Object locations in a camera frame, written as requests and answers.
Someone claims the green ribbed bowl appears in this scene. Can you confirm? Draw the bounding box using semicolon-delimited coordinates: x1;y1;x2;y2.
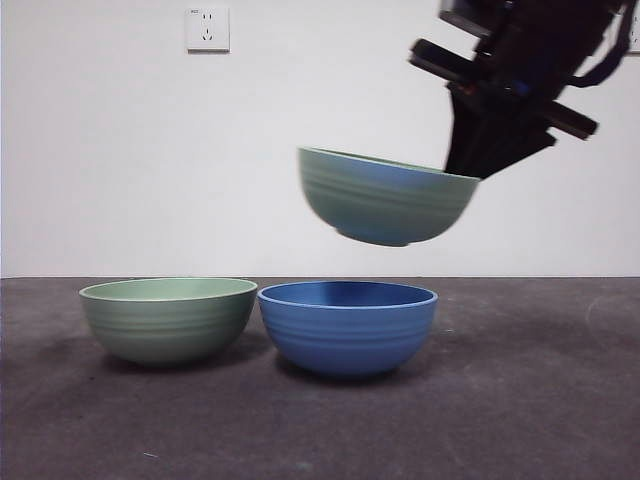
296;145;482;248
78;277;258;370

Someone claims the blue ribbed bowl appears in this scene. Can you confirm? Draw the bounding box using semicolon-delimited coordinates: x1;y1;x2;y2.
257;280;440;378

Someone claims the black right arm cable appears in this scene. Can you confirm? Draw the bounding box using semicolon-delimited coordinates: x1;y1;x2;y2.
572;0;632;89

